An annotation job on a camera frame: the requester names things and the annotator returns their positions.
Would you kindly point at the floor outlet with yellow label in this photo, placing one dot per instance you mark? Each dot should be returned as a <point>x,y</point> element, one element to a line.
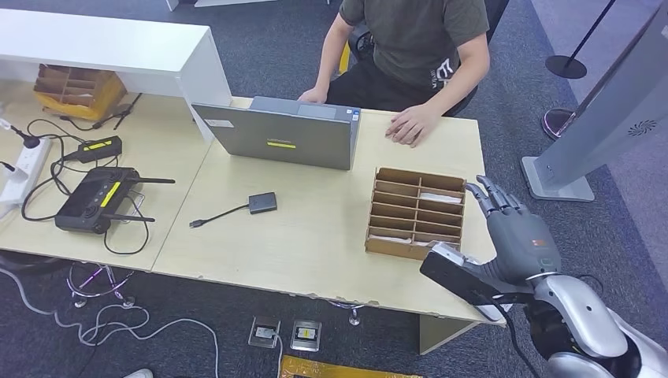
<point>306,335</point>

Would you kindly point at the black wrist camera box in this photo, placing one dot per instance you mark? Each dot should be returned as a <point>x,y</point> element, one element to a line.
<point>459,276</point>

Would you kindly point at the grey kiosk stand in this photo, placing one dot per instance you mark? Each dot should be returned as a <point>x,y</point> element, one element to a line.
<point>603,125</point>

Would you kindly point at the floor outlet with white plug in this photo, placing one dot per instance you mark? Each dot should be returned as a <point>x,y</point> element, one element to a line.
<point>264,332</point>

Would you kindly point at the white furniture base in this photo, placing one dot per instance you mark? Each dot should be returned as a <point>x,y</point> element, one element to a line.
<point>232,2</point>

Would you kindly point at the small chrome chair foot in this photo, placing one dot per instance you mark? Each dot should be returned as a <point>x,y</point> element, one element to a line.
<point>354,317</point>

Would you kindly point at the black stanchion post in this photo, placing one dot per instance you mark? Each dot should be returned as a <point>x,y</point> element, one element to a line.
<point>565,68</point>

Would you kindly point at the beige desk side panel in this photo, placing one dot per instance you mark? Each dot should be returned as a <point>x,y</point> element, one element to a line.
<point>437,334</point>

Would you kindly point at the white card in organizer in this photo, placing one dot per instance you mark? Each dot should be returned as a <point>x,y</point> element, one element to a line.
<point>440,199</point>
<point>391,239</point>

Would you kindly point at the small black plug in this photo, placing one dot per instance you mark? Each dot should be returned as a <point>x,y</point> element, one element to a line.
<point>7,166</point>

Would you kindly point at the wooden organizer in yellow box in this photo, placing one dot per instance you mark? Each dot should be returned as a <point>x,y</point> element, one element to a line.
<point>83,93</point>

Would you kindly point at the white desk shelf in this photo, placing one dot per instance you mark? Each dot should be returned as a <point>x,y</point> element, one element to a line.
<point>104,44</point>

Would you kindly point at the black remote controller with antennas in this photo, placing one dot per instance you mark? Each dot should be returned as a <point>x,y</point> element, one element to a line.
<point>91,200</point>

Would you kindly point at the person's right hand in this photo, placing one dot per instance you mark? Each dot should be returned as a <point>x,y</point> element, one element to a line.
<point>313,96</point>

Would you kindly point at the chrome stanchion base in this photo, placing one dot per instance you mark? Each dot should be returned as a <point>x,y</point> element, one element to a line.
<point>553,125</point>

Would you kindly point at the person's left hand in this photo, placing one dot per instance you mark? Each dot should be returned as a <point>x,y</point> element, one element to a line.
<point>415,125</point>

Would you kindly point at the black power brick yellow label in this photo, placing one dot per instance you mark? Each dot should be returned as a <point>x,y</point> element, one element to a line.
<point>99,148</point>

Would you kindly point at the yellow floor sheet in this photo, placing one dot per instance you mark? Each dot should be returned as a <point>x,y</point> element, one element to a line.
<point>323,370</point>

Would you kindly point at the white power strip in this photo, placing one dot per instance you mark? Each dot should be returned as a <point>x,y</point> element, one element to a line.
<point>26,170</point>

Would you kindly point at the grey laptop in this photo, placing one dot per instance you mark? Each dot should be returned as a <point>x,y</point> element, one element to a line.
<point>284,135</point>

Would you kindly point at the person's left forearm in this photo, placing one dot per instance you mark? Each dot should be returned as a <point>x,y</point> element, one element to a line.
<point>464,83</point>

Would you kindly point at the pale patterned room key card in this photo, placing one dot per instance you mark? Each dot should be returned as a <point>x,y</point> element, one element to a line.
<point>436,244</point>

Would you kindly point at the white shoe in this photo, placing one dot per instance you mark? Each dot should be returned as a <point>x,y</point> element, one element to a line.
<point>139,374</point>

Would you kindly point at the wooden slotted card organizer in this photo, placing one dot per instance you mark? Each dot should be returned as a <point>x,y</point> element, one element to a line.
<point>397,208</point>

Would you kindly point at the large chrome chair base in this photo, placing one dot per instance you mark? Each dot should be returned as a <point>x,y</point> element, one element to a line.
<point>109,280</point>

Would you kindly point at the small black tripod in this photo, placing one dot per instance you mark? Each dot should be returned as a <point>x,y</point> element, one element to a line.
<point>122,111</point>

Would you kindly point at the person's right forearm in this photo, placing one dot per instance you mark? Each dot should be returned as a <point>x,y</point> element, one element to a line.
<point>330,60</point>

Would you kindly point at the person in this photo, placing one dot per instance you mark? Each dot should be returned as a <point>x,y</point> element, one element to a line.
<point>417,41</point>

